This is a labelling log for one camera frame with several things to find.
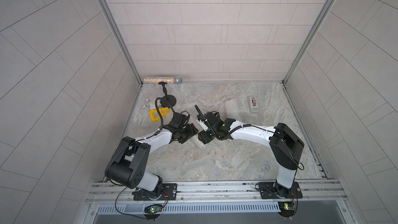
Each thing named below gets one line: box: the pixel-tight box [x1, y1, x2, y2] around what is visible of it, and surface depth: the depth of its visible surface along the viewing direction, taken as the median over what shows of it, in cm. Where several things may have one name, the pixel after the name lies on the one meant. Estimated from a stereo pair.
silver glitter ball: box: [174, 76, 183, 85], surface depth 90 cm
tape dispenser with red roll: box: [249, 95, 260, 112], surface depth 101 cm
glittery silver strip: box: [143, 76, 175, 84], surface depth 90 cm
